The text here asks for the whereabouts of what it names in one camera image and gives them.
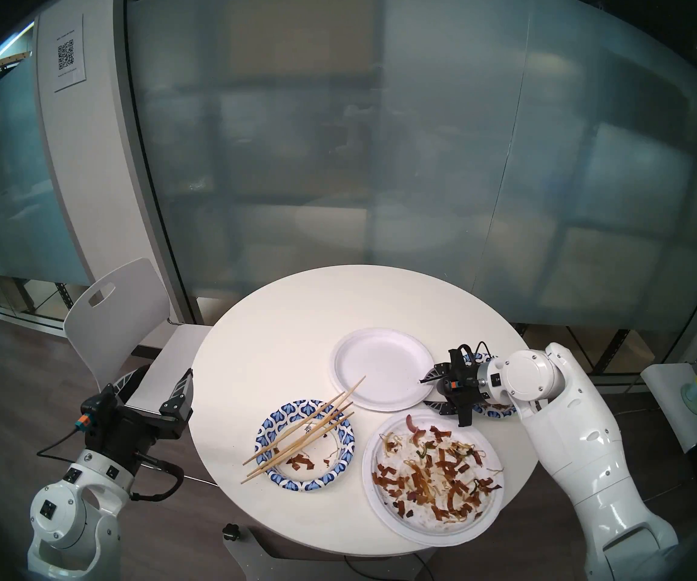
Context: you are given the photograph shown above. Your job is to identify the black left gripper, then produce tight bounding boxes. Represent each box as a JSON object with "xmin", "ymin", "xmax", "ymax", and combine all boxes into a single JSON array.
[{"xmin": 79, "ymin": 365, "xmax": 195, "ymax": 474}]

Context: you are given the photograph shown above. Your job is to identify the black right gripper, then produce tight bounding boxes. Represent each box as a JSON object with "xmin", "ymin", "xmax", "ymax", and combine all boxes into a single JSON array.
[{"xmin": 419, "ymin": 348, "xmax": 490, "ymax": 428}]

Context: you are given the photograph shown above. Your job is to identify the small white foam plate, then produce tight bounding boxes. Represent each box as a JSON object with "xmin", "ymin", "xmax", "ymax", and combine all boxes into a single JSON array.
[{"xmin": 330, "ymin": 328, "xmax": 436, "ymax": 412}]

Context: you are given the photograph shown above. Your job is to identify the wooden chopstick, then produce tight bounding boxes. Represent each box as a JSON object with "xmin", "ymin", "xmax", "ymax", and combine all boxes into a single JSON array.
[
  {"xmin": 246, "ymin": 403, "xmax": 353, "ymax": 476},
  {"xmin": 240, "ymin": 412, "xmax": 355, "ymax": 485},
  {"xmin": 270, "ymin": 376, "xmax": 367, "ymax": 456},
  {"xmin": 242, "ymin": 393, "xmax": 347, "ymax": 466}
]

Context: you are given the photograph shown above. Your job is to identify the small blue patterned paper bowl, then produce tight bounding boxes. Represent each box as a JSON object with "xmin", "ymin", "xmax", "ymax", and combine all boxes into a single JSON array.
[{"xmin": 462, "ymin": 352, "xmax": 522, "ymax": 419}]

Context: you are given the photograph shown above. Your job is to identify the large white foam plate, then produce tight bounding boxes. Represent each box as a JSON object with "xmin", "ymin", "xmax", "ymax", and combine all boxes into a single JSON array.
[{"xmin": 362, "ymin": 412, "xmax": 505, "ymax": 547}]

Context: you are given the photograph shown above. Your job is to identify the large blue patterned paper bowl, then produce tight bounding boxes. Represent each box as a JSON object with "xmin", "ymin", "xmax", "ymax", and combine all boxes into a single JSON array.
[{"xmin": 255, "ymin": 399, "xmax": 355, "ymax": 493}]

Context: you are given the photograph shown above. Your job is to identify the black metal shelf brace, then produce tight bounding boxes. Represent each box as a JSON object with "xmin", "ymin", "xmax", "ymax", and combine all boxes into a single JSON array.
[{"xmin": 591, "ymin": 329, "xmax": 630, "ymax": 373}]

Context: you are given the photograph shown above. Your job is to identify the brown food scraps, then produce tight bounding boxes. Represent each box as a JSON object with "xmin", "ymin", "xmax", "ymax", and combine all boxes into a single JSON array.
[{"xmin": 288, "ymin": 453, "xmax": 349, "ymax": 471}]

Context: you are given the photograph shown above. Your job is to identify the white chair holding bottle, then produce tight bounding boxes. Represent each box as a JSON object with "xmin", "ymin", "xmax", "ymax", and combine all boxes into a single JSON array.
[{"xmin": 640, "ymin": 361, "xmax": 697, "ymax": 490}]

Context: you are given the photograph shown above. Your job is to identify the QR code paper sign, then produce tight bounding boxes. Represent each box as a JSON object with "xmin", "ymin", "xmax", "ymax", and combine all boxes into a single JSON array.
[{"xmin": 52, "ymin": 14, "xmax": 87, "ymax": 93}]

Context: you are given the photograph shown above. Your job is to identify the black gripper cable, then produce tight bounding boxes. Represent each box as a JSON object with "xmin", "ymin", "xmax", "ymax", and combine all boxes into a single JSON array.
[
  {"xmin": 457, "ymin": 342, "xmax": 502, "ymax": 364},
  {"xmin": 131, "ymin": 453, "xmax": 187, "ymax": 502},
  {"xmin": 36, "ymin": 425, "xmax": 83, "ymax": 461}
]

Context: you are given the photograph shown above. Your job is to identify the white chair with handle hole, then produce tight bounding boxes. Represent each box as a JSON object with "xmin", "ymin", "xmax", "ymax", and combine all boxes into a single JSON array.
[{"xmin": 63, "ymin": 258, "xmax": 213, "ymax": 414}]

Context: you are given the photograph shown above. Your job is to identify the black floor cable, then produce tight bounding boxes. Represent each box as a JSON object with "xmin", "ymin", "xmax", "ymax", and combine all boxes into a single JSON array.
[{"xmin": 344, "ymin": 554, "xmax": 435, "ymax": 581}]

